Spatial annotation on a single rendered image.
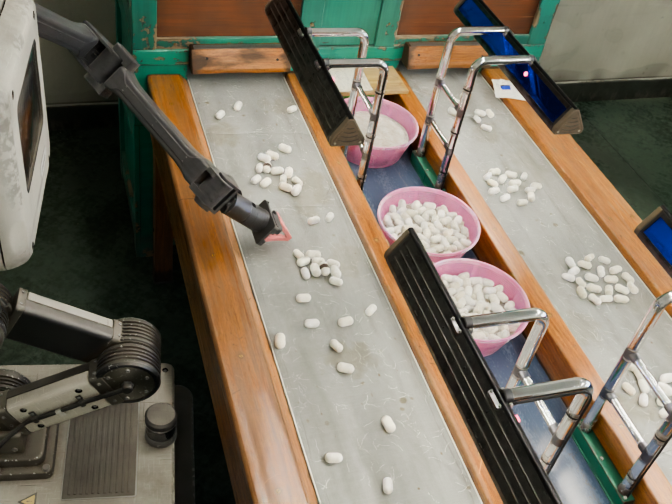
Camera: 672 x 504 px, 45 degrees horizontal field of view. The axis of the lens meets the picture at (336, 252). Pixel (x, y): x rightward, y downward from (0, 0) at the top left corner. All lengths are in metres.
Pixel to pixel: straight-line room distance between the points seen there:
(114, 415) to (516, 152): 1.36
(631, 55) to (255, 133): 2.62
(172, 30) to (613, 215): 1.34
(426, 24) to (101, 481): 1.67
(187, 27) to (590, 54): 2.43
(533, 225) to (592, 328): 0.37
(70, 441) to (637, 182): 2.88
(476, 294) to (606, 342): 0.31
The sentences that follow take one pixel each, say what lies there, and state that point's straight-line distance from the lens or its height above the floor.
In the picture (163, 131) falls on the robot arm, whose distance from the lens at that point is 1.84.
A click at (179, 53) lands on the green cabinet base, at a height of 0.83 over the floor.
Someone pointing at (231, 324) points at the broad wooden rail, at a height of 0.76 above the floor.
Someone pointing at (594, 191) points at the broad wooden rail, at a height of 0.76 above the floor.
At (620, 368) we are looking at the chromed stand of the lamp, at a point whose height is 0.92.
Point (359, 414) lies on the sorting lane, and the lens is 1.65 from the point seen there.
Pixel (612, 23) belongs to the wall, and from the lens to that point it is 4.32.
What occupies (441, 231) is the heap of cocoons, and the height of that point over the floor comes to 0.73.
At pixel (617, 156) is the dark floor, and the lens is 4.14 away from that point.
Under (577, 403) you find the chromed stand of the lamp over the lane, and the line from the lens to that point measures 1.37.
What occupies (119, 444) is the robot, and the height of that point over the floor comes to 0.48.
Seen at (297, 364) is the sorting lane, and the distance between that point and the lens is 1.71.
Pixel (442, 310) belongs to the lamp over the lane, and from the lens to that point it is 1.37.
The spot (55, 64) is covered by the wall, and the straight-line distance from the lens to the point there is 3.46.
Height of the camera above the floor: 2.04
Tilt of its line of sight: 42 degrees down
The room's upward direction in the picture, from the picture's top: 11 degrees clockwise
